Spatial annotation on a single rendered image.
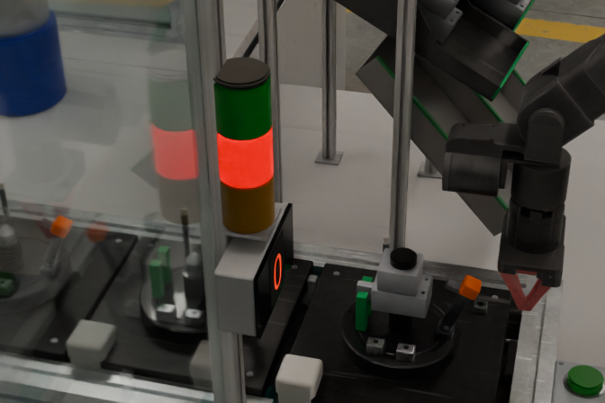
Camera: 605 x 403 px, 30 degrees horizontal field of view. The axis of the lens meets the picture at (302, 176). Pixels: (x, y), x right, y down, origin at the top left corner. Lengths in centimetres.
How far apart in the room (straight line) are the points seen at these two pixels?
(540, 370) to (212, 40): 61
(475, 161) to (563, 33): 309
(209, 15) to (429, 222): 86
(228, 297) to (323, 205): 74
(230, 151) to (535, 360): 54
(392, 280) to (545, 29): 305
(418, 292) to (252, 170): 36
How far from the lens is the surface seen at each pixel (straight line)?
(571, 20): 434
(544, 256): 121
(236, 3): 239
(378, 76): 142
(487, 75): 141
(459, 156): 116
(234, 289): 102
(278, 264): 107
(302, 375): 127
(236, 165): 98
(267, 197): 101
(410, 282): 126
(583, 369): 134
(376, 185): 179
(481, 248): 168
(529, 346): 137
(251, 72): 96
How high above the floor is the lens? 187
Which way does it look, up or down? 34 degrees down
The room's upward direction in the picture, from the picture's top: 1 degrees counter-clockwise
